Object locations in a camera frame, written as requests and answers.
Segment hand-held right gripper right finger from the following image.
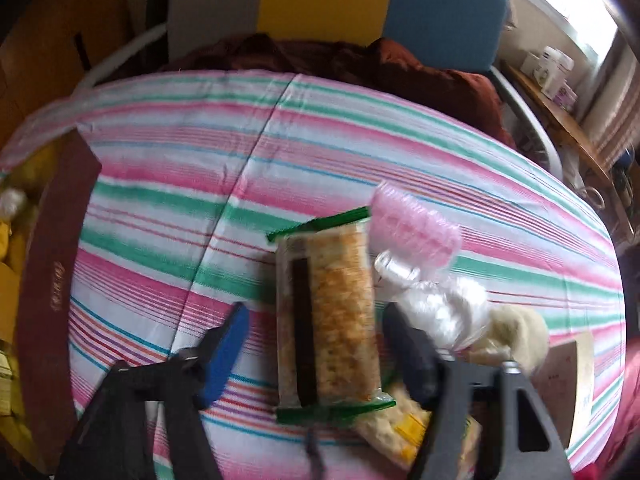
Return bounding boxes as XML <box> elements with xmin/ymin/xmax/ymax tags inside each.
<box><xmin>382</xmin><ymin>302</ymin><xmax>573</xmax><ymax>480</ymax></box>

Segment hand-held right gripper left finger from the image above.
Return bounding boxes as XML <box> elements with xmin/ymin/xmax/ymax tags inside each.
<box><xmin>55</xmin><ymin>302</ymin><xmax>251</xmax><ymax>480</ymax></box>

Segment green-ended rice cracker packet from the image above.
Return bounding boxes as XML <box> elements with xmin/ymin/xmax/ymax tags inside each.
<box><xmin>265</xmin><ymin>207</ymin><xmax>398</xmax><ymax>426</ymax></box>

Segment cream plush toy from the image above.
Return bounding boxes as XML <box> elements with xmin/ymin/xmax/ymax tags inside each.
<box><xmin>470</xmin><ymin>305</ymin><xmax>551</xmax><ymax>376</ymax></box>

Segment maroon tin box gold inside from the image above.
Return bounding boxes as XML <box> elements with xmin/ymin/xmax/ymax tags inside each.
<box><xmin>0</xmin><ymin>127</ymin><xmax>103</xmax><ymax>480</ymax></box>

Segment green yellow snack packet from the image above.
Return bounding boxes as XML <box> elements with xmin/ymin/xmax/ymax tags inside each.
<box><xmin>0</xmin><ymin>340</ymin><xmax>20</xmax><ymax>416</ymax></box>

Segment small white plush toy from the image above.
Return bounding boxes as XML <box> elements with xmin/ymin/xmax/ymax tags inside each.
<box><xmin>0</xmin><ymin>187</ymin><xmax>28</xmax><ymax>220</ymax></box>

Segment clear plastic bag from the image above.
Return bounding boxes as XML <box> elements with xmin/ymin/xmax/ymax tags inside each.
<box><xmin>375</xmin><ymin>250</ymin><xmax>493</xmax><ymax>351</ymax></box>

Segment yellow crumpled packet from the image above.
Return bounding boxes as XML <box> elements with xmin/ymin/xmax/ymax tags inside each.
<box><xmin>355</xmin><ymin>382</ymin><xmax>481</xmax><ymax>471</ymax></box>

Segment beige cardboard box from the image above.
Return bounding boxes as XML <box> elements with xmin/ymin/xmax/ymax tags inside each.
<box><xmin>530</xmin><ymin>330</ymin><xmax>596</xmax><ymax>451</ymax></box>

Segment red garment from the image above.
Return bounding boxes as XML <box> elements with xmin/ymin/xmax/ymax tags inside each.
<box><xmin>575</xmin><ymin>400</ymin><xmax>640</xmax><ymax>480</ymax></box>

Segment wooden desk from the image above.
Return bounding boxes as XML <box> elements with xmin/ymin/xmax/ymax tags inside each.
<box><xmin>502</xmin><ymin>60</ymin><xmax>636</xmax><ymax>236</ymax></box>

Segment dark red blanket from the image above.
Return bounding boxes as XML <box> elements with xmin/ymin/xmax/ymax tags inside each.
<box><xmin>165</xmin><ymin>32</ymin><xmax>516</xmax><ymax>148</ymax></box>

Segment white boxes on table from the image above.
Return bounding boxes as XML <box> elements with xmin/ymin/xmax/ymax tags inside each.
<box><xmin>542</xmin><ymin>50</ymin><xmax>576</xmax><ymax>111</ymax></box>

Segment pale patterned curtain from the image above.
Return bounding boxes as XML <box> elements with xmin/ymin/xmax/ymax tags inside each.
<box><xmin>580</xmin><ymin>35</ymin><xmax>640</xmax><ymax>171</ymax></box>

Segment yellow wooden wardrobe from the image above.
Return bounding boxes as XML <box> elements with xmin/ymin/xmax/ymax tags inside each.
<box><xmin>0</xmin><ymin>0</ymin><xmax>151</xmax><ymax>126</ymax></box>

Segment grey yellow blue headboard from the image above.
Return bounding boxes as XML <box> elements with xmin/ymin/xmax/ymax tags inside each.
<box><xmin>167</xmin><ymin>0</ymin><xmax>511</xmax><ymax>73</ymax></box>

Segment bright window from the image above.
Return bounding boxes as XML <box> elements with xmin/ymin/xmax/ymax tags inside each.
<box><xmin>540</xmin><ymin>0</ymin><xmax>621</xmax><ymax>56</ymax></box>

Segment white wire loop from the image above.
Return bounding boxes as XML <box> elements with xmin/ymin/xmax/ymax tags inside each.
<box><xmin>579</xmin><ymin>185</ymin><xmax>607</xmax><ymax>207</ymax></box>

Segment grey bed rail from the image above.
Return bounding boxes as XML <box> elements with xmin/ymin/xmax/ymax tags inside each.
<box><xmin>490</xmin><ymin>67</ymin><xmax>563</xmax><ymax>181</ymax></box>

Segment white bed rail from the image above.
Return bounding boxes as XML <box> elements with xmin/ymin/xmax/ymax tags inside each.
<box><xmin>80</xmin><ymin>22</ymin><xmax>168</xmax><ymax>88</ymax></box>

